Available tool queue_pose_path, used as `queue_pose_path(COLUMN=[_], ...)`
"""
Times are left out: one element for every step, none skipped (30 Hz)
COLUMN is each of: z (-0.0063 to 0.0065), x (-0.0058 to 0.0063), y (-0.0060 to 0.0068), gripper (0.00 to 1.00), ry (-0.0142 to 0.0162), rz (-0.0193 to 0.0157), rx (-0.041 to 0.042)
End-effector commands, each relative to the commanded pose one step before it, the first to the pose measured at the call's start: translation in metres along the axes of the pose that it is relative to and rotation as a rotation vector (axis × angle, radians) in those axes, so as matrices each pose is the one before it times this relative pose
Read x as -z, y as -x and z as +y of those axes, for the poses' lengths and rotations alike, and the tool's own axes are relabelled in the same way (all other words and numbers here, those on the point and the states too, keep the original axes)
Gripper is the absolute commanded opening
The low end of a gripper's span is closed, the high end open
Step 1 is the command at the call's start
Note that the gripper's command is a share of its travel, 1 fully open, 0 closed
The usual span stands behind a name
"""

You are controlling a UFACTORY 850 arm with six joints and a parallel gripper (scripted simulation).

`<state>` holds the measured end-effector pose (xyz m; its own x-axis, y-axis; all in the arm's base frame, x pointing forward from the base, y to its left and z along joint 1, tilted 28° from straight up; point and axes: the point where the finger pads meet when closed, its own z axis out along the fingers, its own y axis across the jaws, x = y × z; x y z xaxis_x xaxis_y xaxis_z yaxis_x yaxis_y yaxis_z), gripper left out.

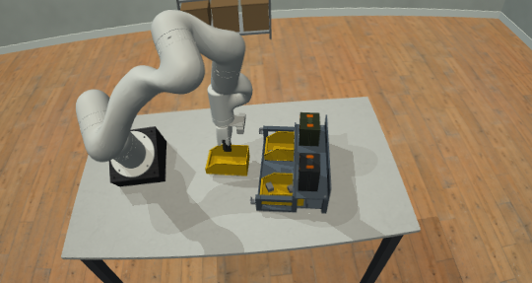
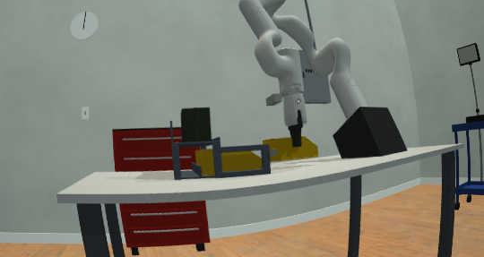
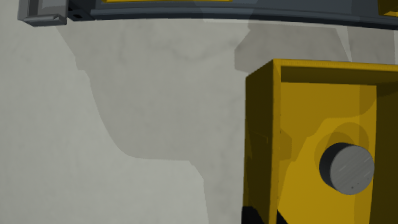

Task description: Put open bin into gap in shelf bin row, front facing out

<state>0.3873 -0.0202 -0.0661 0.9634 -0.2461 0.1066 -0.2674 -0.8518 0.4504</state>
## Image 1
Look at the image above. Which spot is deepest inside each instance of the yellow open-front bin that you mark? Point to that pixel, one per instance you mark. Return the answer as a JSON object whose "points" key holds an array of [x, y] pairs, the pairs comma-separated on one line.
{"points": [[234, 163], [282, 145], [280, 182]]}

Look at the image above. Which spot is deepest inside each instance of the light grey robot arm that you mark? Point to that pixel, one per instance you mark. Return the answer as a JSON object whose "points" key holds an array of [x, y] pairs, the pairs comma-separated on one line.
{"points": [[175, 34]]}

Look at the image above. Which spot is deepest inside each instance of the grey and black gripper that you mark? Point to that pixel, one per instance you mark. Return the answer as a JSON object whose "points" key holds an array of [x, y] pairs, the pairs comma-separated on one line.
{"points": [[224, 135]]}

